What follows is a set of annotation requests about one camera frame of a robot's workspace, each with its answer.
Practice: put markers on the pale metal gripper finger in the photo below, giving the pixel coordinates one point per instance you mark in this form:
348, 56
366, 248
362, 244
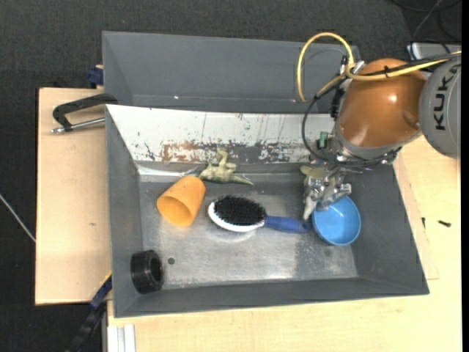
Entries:
324, 202
309, 207

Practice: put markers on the blue plastic bowl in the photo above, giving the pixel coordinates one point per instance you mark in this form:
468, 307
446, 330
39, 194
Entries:
339, 222

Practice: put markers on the blue hairbrush with black bristles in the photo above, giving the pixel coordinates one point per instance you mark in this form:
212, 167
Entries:
238, 213

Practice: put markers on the grey metal bin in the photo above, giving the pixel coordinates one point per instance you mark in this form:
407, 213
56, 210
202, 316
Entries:
234, 266

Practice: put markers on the green toy dinosaur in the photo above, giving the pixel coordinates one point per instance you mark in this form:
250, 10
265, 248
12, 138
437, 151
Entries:
220, 172

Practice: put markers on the small black screw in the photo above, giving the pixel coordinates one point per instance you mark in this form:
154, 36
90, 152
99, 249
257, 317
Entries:
445, 224

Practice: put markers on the orange plastic cup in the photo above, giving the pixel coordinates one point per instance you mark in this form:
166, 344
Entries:
181, 202

